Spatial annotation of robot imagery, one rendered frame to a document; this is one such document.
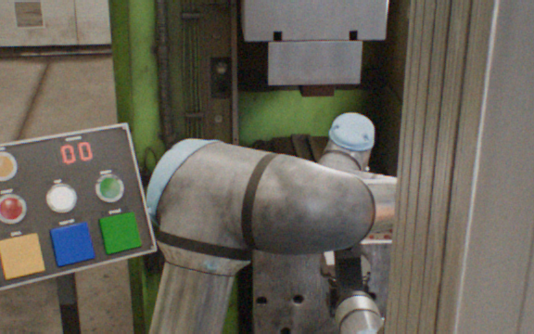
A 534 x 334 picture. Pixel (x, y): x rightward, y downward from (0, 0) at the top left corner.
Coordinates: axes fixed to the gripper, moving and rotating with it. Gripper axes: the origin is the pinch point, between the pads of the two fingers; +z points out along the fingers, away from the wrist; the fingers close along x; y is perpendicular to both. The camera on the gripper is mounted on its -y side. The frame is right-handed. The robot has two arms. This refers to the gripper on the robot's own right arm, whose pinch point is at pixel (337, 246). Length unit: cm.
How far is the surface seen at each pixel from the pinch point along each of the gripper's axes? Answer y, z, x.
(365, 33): -36.5, 25.4, 8.8
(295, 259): 13.9, 19.8, -6.0
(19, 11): 56, 540, -189
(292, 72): -28.3, 25.6, -6.6
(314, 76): -27.4, 25.5, -1.8
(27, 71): 98, 494, -177
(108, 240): 1.2, 8.0, -45.8
